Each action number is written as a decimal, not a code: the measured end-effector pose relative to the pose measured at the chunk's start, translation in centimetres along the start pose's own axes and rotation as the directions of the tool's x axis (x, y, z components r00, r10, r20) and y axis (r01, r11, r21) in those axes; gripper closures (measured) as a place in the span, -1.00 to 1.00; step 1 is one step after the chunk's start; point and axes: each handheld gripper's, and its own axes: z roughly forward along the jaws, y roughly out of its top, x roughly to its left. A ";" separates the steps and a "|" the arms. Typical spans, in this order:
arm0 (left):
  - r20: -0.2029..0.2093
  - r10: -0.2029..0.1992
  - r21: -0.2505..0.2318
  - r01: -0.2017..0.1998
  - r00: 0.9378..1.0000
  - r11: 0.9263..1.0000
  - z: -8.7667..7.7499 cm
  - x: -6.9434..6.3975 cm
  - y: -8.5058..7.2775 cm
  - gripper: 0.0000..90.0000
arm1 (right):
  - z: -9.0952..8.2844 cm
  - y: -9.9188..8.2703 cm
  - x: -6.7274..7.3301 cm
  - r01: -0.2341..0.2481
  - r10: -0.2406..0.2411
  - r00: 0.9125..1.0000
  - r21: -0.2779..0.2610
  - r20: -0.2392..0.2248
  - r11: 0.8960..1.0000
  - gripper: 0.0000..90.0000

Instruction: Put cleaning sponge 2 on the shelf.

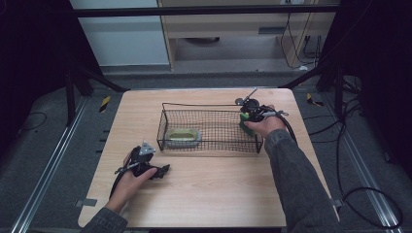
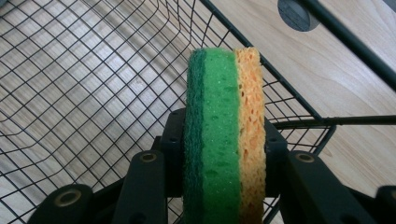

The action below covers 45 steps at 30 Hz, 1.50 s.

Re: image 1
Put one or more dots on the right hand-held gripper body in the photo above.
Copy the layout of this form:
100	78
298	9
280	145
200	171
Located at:
254	108

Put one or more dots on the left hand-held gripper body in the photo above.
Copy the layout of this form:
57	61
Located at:
141	160

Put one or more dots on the green and yellow sponge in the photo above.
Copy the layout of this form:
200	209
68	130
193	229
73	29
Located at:
246	126

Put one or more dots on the green soap dish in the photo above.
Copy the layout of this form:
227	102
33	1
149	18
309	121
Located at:
183	137

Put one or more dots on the person's right hand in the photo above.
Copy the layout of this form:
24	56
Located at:
270	124

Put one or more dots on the person's left hand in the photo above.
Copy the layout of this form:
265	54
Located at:
128	187

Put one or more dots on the grey round disc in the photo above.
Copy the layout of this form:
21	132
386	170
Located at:
239	101

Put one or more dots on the yellow and black tape strip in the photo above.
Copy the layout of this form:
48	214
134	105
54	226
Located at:
313	101
104	104

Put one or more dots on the white plug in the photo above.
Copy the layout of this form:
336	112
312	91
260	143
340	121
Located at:
303	68

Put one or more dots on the grey tape piece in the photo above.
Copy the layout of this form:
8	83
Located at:
337	203
86	202

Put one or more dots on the black metal stand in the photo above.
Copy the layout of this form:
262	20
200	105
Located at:
70	97
338	93

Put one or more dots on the light wooden desk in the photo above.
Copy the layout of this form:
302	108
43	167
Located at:
226	24

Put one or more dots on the black horizontal bar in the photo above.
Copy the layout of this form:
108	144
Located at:
194	10

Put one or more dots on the white cabinet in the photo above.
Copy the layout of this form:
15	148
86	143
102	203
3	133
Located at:
126	39

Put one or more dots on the dark curtain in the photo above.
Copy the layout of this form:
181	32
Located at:
32	64
379	64

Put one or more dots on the aluminium floor rail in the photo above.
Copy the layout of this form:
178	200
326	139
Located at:
48	168
362	168

